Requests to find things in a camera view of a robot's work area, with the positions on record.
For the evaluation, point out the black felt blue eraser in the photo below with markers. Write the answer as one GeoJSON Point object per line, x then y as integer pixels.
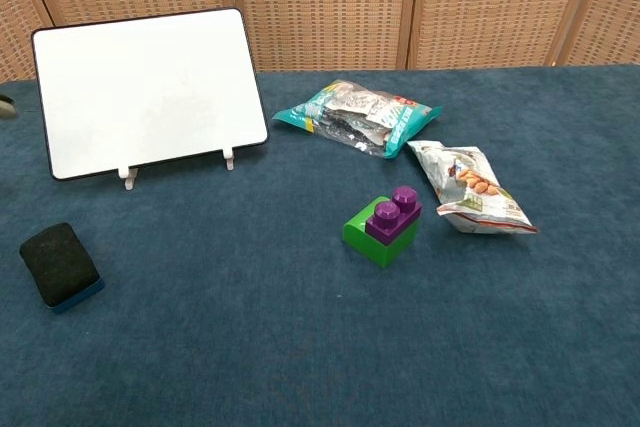
{"type": "Point", "coordinates": [57, 262]}

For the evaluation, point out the purple toy building block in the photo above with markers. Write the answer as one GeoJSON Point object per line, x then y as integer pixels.
{"type": "Point", "coordinates": [395, 219]}

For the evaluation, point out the teal clear snack bag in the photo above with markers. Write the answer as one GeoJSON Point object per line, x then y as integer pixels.
{"type": "Point", "coordinates": [357, 114]}

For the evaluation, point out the green toy building block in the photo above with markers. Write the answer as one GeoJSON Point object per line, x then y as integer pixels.
{"type": "Point", "coordinates": [385, 246]}

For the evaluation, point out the blue table cloth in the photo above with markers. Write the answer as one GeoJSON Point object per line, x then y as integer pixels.
{"type": "Point", "coordinates": [300, 297]}

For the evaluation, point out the white almond snack bag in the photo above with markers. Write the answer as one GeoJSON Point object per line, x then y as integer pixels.
{"type": "Point", "coordinates": [470, 187]}

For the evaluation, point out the woven rattan folding screen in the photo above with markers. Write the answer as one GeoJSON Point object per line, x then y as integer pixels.
{"type": "Point", "coordinates": [400, 2]}

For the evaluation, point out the small grey object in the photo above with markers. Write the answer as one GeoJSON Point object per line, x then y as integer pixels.
{"type": "Point", "coordinates": [5, 107]}

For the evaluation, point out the white board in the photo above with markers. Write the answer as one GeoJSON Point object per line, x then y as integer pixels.
{"type": "Point", "coordinates": [145, 92]}

